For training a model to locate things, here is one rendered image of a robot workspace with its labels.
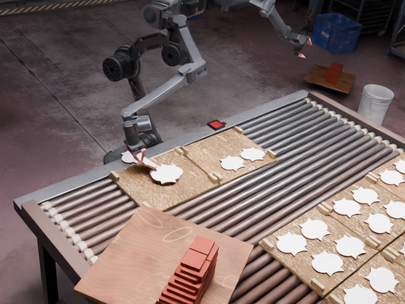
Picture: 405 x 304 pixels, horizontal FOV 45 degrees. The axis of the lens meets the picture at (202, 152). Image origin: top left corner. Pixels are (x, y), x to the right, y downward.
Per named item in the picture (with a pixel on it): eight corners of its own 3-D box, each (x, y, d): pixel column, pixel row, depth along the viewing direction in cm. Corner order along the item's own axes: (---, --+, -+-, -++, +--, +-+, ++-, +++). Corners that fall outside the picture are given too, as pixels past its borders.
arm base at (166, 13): (167, 26, 281) (169, 5, 275) (179, 29, 278) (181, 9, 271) (158, 29, 275) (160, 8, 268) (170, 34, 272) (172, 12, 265)
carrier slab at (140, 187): (108, 177, 238) (108, 174, 237) (175, 151, 262) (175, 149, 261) (150, 218, 218) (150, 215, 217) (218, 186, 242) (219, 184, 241)
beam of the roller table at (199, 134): (14, 209, 222) (12, 199, 219) (301, 96, 345) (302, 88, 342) (22, 219, 217) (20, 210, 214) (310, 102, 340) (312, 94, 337)
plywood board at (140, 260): (73, 292, 169) (73, 288, 168) (141, 207, 208) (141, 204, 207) (207, 350, 157) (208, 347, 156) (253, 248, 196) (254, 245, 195)
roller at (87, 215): (52, 231, 211) (52, 222, 209) (323, 111, 327) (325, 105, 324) (58, 237, 209) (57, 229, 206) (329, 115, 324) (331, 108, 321)
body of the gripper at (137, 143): (136, 139, 237) (132, 125, 233) (144, 147, 229) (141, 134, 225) (123, 143, 235) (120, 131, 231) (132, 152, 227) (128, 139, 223)
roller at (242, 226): (110, 300, 186) (110, 292, 183) (381, 144, 301) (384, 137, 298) (117, 309, 183) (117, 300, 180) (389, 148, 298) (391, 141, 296)
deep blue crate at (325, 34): (308, 40, 672) (315, 14, 651) (330, 38, 692) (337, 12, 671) (333, 55, 639) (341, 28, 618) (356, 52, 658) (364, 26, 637)
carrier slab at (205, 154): (178, 151, 263) (178, 148, 262) (234, 130, 286) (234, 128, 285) (220, 186, 242) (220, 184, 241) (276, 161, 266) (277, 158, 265)
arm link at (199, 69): (211, 79, 249) (210, 64, 241) (185, 87, 247) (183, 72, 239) (186, 28, 276) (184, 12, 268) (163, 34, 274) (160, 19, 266)
